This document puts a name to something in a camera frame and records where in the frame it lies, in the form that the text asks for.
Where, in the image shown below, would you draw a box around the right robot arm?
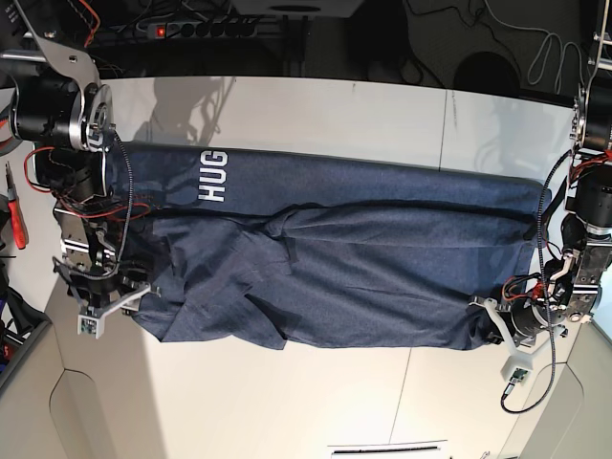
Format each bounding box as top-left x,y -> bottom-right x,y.
1,1 -> 519,351

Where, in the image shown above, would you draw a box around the black braided right cable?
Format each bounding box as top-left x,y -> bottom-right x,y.
499,152 -> 575,416

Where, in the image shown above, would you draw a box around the black power strip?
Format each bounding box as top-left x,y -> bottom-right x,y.
136,16 -> 288,41

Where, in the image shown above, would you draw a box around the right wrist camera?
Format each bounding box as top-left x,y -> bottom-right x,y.
77,315 -> 105,339

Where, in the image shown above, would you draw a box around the red handled cutters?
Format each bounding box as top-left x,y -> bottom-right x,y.
5,163 -> 29,250

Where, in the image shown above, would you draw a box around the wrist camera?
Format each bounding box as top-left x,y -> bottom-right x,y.
77,315 -> 105,339
500,354 -> 533,399

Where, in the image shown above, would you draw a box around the black braided left cable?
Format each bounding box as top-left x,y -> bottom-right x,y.
52,133 -> 135,288

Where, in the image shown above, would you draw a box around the grey storage bin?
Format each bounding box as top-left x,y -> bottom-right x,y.
1,274 -> 51,394

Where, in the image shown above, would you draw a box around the blue t-shirt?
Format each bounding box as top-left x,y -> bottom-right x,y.
105,143 -> 542,351

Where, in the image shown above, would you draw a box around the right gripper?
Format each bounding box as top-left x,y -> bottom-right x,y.
53,258 -> 161,313

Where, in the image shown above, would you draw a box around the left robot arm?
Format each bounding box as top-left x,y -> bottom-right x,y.
470,21 -> 611,383

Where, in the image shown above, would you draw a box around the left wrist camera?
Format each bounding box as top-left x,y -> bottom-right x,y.
500,354 -> 533,399

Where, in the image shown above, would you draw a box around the black braided cable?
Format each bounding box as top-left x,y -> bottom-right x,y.
52,133 -> 135,288
499,152 -> 575,416

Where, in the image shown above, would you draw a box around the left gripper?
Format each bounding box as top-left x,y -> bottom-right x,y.
469,296 -> 568,365

